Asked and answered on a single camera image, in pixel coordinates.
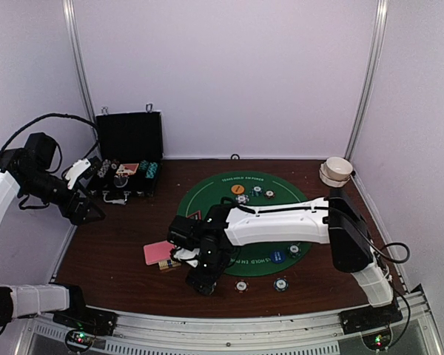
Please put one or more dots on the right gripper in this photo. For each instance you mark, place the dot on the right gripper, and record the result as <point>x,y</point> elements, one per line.
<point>203,282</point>

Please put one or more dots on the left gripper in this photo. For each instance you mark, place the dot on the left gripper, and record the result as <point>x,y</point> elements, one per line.
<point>75,216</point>

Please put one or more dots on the triangular black red button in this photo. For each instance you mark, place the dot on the triangular black red button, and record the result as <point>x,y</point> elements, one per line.
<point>195,215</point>

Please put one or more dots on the brown chip stack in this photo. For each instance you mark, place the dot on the brown chip stack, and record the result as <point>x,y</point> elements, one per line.
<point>241,286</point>

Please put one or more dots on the blue white chips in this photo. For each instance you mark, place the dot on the blue white chips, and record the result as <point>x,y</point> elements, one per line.
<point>106,164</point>
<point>242,199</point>

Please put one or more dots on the blue round button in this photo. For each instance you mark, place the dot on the blue round button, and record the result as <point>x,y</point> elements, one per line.
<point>278,256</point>

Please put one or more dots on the pink playing card deck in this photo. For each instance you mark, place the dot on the pink playing card deck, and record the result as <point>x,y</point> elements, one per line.
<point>157,252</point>

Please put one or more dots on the orange round button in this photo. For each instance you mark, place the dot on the orange round button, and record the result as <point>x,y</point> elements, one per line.
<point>237,189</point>

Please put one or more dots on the green blue chip stack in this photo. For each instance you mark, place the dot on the green blue chip stack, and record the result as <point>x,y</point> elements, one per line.
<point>281,284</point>

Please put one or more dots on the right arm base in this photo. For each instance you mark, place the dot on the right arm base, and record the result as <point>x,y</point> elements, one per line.
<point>367,318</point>

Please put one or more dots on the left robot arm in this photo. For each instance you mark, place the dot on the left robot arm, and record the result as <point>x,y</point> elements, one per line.
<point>23,244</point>

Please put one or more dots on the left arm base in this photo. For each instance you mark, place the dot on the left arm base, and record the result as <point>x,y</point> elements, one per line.
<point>91,321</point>

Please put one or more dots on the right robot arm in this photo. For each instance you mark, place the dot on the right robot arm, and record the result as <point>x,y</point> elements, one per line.
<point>332,221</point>

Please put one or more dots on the clear dealer button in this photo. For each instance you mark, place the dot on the clear dealer button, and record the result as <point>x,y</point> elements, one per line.
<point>120,181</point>

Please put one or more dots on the blue white chips in case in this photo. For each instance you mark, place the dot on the blue white chips in case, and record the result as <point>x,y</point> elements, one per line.
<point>106,164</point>

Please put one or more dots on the clear card box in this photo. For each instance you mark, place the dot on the clear card box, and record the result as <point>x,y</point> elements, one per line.
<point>165,265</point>

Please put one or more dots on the brown chips in case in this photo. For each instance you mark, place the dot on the brown chips in case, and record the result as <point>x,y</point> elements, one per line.
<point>114,164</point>

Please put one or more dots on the red card deck in case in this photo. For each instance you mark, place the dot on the red card deck in case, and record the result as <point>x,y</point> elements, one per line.
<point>127,169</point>

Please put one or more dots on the round green poker mat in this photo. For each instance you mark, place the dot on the round green poker mat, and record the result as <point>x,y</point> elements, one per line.
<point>252,260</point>

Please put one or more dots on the green blue chips in case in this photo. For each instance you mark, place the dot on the green blue chips in case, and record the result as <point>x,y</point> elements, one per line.
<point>143,166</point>

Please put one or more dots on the black poker case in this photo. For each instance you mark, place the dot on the black poker case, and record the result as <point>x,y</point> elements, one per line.
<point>129,137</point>

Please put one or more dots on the teal chip row in case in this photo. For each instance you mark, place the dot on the teal chip row in case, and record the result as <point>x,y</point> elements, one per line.
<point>152,170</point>

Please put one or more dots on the white saucer dish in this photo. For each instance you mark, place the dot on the white saucer dish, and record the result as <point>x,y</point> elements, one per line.
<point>329,181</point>

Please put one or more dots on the white bowl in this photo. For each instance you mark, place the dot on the white bowl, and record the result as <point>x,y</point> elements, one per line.
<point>338,168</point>

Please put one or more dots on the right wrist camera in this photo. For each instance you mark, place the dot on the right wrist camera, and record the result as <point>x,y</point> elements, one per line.
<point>186,233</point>

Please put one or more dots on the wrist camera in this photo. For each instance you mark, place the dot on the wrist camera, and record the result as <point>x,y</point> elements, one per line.
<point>42,149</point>
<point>186,233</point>

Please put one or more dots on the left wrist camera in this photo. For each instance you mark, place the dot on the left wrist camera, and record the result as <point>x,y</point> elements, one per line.
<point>42,149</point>

